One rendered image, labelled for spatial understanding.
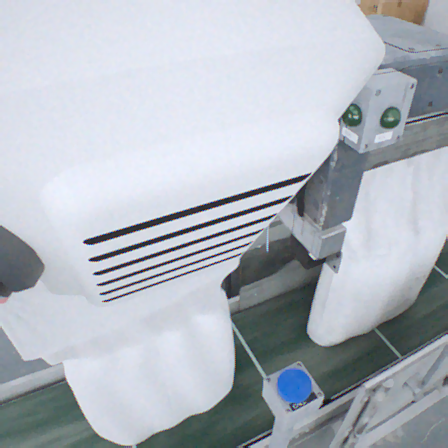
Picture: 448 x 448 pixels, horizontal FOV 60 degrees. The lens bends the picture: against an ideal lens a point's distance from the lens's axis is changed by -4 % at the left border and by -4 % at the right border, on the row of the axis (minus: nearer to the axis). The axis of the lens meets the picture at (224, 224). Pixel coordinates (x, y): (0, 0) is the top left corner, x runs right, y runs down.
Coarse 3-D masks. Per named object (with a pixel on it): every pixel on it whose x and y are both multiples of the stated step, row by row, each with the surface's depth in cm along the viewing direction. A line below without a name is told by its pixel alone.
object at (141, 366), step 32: (32, 288) 64; (192, 288) 87; (0, 320) 65; (32, 320) 68; (64, 320) 72; (96, 320) 76; (128, 320) 80; (160, 320) 82; (192, 320) 83; (224, 320) 87; (32, 352) 73; (64, 352) 76; (96, 352) 76; (128, 352) 78; (160, 352) 82; (192, 352) 86; (224, 352) 94; (96, 384) 79; (128, 384) 82; (160, 384) 87; (192, 384) 93; (224, 384) 105; (96, 416) 85; (128, 416) 90; (160, 416) 96
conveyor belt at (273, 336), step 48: (432, 288) 144; (240, 336) 130; (288, 336) 130; (384, 336) 129; (432, 336) 128; (240, 384) 117; (336, 384) 116; (0, 432) 104; (48, 432) 105; (96, 432) 105; (192, 432) 106; (240, 432) 106
